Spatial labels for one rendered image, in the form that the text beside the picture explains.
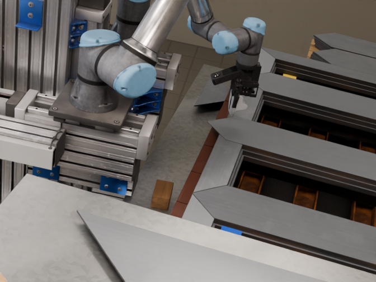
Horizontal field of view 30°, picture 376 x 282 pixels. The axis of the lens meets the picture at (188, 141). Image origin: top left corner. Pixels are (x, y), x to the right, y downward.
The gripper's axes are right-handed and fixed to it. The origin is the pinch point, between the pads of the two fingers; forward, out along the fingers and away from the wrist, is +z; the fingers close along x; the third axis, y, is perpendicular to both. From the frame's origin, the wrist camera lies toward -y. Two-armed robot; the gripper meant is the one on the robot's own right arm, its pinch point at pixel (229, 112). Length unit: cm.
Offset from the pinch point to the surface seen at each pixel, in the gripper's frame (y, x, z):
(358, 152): 46.3, -12.4, 5.6
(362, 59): 78, 72, 7
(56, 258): -58, -93, -13
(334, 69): 58, 54, 6
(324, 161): 31.1, -20.0, 5.5
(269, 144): 13.7, -10.7, 5.5
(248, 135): 6.9, -5.8, 5.4
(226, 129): -0.8, -3.1, 5.4
